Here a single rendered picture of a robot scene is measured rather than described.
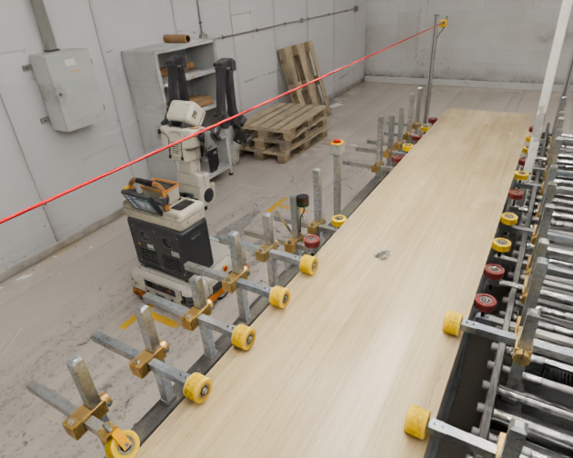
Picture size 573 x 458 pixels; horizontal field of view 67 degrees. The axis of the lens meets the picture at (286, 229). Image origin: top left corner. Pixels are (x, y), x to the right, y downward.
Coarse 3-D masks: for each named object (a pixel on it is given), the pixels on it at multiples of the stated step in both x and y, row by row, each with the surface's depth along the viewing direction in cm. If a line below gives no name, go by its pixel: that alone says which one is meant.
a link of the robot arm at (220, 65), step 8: (216, 64) 274; (224, 64) 274; (216, 72) 276; (224, 72) 277; (216, 80) 278; (224, 80) 279; (216, 88) 280; (224, 88) 281; (216, 96) 282; (224, 96) 282; (216, 104) 284; (224, 104) 284; (216, 112) 285; (224, 112) 285; (224, 128) 288
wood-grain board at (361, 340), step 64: (448, 128) 354; (512, 128) 344; (384, 192) 258; (448, 192) 253; (320, 256) 203; (448, 256) 196; (256, 320) 167; (320, 320) 165; (384, 320) 163; (256, 384) 140; (320, 384) 139; (384, 384) 137; (192, 448) 122; (256, 448) 121; (320, 448) 120; (384, 448) 119
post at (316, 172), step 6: (318, 168) 230; (318, 174) 229; (318, 180) 231; (318, 186) 233; (318, 192) 234; (318, 198) 236; (318, 204) 238; (318, 210) 240; (318, 216) 242; (318, 234) 248
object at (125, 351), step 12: (96, 336) 156; (108, 336) 155; (108, 348) 154; (120, 348) 150; (132, 348) 150; (132, 360) 148; (156, 360) 144; (156, 372) 142; (168, 372) 139; (180, 372) 139; (180, 384) 137
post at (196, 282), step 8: (192, 280) 158; (200, 280) 160; (192, 288) 160; (200, 288) 161; (192, 296) 163; (200, 296) 162; (200, 304) 163; (200, 328) 171; (208, 328) 171; (208, 336) 172; (208, 344) 173; (208, 352) 176
